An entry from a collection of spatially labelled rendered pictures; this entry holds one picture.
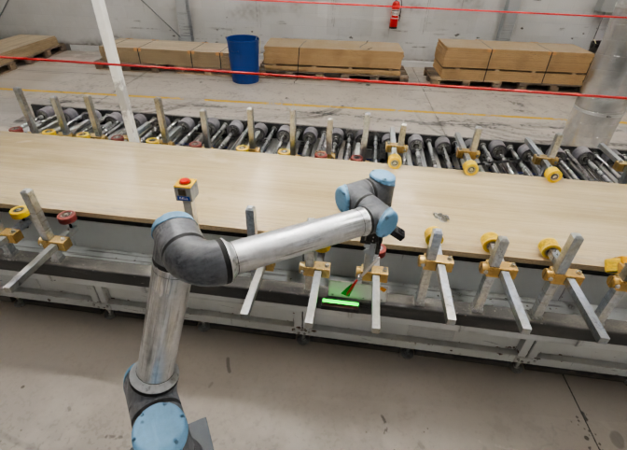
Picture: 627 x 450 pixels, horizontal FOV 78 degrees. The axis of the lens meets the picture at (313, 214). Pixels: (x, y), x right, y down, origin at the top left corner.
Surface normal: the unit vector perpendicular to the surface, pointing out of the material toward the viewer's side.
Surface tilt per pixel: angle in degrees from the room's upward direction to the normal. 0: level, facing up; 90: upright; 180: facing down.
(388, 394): 0
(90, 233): 90
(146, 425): 5
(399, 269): 90
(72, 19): 90
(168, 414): 5
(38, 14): 90
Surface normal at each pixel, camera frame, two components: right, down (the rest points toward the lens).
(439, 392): 0.03, -0.82
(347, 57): -0.06, 0.57
